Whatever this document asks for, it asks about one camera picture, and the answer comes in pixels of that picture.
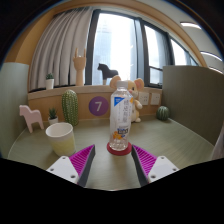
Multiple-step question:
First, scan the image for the potted plant on sill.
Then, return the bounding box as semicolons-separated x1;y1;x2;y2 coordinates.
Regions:
46;73;54;90

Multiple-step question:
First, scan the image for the purple number seven sticker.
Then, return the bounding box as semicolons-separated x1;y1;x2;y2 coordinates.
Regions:
89;96;109;116

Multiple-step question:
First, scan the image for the wall socket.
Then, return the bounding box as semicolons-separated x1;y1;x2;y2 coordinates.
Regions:
150;93;160;105
139;92;149;106

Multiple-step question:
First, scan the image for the wooden hand figure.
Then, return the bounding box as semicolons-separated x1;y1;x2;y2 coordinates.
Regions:
73;49;86;86

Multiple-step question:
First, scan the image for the plush mouse toy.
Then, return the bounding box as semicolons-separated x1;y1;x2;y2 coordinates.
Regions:
109;75;145;124

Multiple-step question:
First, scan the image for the green left desk partition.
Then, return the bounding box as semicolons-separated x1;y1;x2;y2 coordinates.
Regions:
0;62;29;158

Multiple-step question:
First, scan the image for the green desk partition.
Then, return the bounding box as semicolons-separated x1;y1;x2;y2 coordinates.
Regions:
0;62;29;158
162;66;224;144

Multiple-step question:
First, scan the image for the beige curtain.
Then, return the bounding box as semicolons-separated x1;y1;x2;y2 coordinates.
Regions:
29;7;93;91

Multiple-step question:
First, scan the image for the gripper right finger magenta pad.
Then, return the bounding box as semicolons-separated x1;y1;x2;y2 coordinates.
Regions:
131;145;178;187

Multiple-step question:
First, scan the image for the small potted plant on desk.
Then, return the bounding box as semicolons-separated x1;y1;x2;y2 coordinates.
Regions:
48;108;58;125

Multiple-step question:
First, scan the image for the pink wooden horse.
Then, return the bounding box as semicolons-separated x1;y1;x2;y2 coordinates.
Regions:
19;105;44;133

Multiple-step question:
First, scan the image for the left wall socket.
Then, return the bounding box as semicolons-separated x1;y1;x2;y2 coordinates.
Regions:
139;92;149;106

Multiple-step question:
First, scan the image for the round green cactus ornament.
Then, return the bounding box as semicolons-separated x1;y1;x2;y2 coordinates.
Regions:
156;106;170;121

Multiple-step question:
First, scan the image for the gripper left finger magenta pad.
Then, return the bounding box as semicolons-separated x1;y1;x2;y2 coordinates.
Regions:
47;145;95;187

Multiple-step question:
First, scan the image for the tall green cactus ornament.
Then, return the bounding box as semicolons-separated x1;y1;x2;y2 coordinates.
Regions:
62;90;78;126

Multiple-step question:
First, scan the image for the white and yellow paper cup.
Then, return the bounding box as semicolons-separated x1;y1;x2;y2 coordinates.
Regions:
45;122;75;156

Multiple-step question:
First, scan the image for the red round coaster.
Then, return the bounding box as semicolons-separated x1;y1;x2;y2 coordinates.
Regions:
107;142;132;156

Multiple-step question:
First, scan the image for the right wall socket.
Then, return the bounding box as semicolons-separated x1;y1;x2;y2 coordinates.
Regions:
150;93;160;105

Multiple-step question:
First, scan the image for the green right desk partition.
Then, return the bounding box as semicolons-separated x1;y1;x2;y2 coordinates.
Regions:
162;66;224;144

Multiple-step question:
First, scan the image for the black horse figure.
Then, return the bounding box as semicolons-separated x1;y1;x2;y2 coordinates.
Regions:
98;64;118;84

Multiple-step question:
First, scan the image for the clear plastic water bottle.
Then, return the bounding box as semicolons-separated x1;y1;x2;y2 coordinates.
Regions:
109;81;133;152

